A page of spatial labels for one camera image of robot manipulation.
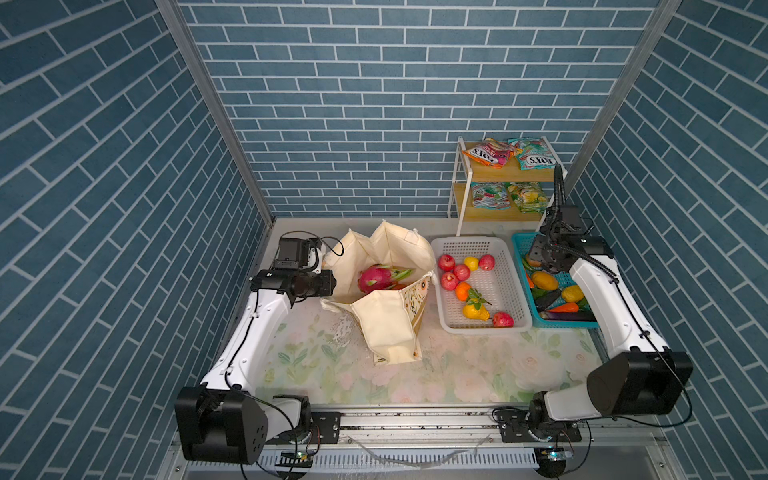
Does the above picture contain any yellow mango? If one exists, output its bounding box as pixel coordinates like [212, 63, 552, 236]
[531, 271, 559, 291]

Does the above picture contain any pink dragon fruit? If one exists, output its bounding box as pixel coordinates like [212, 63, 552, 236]
[357, 264, 413, 294]

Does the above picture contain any cream canvas grocery bag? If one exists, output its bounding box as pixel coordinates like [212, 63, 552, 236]
[322, 221, 437, 366]

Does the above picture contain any orange pink snack bag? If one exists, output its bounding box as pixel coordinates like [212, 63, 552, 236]
[463, 138, 516, 169]

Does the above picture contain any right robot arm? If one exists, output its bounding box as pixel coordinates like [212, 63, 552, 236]
[501, 203, 693, 442]

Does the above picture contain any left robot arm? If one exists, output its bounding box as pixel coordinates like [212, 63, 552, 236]
[174, 270, 336, 465]

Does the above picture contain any yellow green candy bag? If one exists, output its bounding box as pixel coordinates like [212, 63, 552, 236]
[506, 182, 549, 214]

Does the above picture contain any pink green candy bag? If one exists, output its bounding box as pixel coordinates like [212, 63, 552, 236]
[471, 182, 510, 210]

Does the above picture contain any green snack bag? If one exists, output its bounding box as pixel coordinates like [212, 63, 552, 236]
[507, 137, 557, 171]

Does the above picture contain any teal plastic basket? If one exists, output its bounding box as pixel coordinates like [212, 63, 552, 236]
[511, 232, 598, 329]

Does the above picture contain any yellow bell pepper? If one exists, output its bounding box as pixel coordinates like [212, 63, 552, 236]
[561, 284, 585, 303]

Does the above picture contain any orange carrot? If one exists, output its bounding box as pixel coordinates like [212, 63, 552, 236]
[548, 302, 580, 313]

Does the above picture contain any dark eggplant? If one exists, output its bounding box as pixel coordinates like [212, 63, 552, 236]
[539, 311, 596, 322]

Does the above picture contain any red apple back right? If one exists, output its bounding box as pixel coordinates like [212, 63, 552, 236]
[478, 254, 496, 271]

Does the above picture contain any red apple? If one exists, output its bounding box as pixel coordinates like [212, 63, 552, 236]
[437, 254, 456, 272]
[440, 272, 460, 292]
[478, 254, 496, 271]
[453, 264, 472, 282]
[492, 312, 515, 328]

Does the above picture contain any yellow lemon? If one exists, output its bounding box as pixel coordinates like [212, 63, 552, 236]
[463, 256, 479, 272]

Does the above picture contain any white plastic basket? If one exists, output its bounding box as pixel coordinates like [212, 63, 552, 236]
[431, 236, 533, 335]

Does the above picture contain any white wooden shelf rack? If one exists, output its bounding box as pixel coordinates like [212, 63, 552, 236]
[446, 136, 568, 233]

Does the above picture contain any red apple front right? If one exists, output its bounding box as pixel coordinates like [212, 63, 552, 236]
[492, 312, 515, 328]

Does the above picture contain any red apple middle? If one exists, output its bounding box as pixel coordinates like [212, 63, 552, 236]
[453, 264, 472, 282]

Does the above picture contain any small orange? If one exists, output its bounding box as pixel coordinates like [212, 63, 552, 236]
[454, 282, 472, 302]

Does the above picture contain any yellow pear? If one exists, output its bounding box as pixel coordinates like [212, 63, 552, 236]
[462, 302, 490, 321]

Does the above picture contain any red apple back left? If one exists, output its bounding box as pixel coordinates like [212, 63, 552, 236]
[437, 254, 456, 272]

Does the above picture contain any red apple front left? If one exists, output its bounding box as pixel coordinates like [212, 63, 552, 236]
[440, 272, 460, 292]

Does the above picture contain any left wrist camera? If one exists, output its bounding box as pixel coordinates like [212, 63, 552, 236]
[272, 237, 324, 272]

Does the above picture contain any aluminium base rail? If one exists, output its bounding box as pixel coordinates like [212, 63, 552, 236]
[158, 405, 684, 479]

